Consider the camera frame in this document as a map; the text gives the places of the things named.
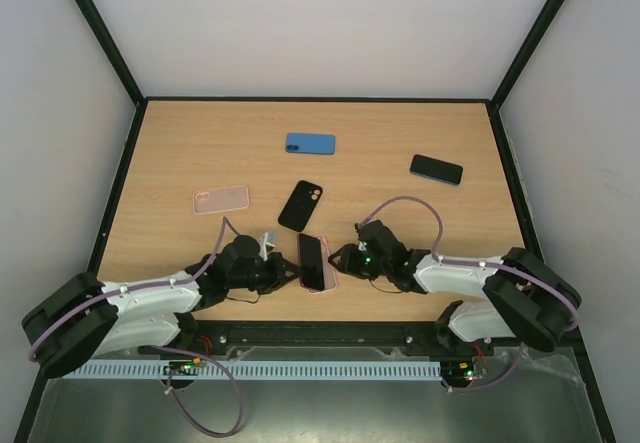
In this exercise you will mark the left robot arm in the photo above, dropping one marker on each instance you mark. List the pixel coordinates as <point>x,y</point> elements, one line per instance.
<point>86,318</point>

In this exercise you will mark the black phone blue edge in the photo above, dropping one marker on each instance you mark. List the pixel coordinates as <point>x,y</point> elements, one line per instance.
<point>436,169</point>

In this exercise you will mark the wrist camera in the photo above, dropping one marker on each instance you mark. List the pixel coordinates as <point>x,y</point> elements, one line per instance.
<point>364,230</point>
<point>267,243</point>

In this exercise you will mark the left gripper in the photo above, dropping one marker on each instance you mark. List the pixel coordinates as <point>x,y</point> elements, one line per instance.
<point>278,279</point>

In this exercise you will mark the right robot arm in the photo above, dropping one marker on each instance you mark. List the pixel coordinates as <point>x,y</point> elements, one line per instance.
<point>514,296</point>

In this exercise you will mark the black phone case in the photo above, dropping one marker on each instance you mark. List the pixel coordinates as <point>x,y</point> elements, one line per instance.
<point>300,206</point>

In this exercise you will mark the light blue slotted cable duct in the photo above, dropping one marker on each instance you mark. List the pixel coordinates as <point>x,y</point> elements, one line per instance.
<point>260,370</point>

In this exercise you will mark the pink translucent phone case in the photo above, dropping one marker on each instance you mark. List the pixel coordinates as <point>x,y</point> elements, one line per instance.
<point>219,200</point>

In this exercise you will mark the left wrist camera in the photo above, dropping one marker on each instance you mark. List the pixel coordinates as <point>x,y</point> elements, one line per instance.
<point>267,243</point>

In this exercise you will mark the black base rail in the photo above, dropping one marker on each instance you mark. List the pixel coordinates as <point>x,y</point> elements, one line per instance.
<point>411,338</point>

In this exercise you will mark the black phone pink edge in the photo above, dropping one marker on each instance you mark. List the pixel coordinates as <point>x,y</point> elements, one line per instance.
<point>311,263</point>

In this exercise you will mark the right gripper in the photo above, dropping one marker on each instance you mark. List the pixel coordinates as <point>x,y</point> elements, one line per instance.
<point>353,259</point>

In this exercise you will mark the blue phone case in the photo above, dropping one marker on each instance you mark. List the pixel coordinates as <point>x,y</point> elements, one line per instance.
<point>308,143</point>

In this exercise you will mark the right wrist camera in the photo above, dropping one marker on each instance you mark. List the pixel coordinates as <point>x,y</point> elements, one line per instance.
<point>364,230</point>

